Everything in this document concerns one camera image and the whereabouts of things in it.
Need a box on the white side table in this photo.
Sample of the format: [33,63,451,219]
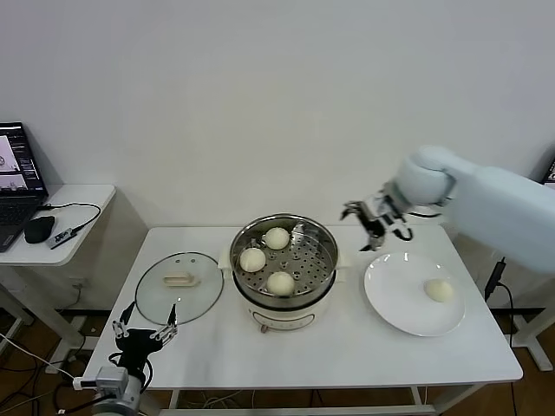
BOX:
[0,184,117,363]
[509,268,555,374]

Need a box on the white round plate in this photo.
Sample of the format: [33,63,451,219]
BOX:
[362,252,467,338]

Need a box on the white steamed baozi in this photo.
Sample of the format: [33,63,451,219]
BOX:
[265,271,297,298]
[239,248,267,273]
[423,279,455,303]
[264,227,291,250]

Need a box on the black usb cable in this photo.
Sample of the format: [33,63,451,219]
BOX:
[36,201,102,231]

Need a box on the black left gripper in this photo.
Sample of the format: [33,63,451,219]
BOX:
[111,302,180,378]

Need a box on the black power cable with adapter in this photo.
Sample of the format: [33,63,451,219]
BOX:
[483,257,519,350]

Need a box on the cream electric cooker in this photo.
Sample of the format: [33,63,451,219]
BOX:
[218,242,351,335]

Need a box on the black computer mouse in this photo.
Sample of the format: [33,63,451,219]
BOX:
[23,215,57,244]

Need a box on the white floor cable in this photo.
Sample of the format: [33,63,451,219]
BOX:
[0,331,83,387]

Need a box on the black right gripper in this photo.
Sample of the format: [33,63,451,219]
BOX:
[339,199,391,254]

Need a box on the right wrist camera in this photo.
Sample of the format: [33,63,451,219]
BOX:
[370,185,408,226]

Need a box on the grey usb hub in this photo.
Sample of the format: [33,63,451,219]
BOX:
[47,227,80,250]

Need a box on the glass lid with cream handle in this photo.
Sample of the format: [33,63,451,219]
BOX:
[134,252,225,326]

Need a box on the perforated steel steamer basket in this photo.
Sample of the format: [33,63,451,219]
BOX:
[229,212,339,301]

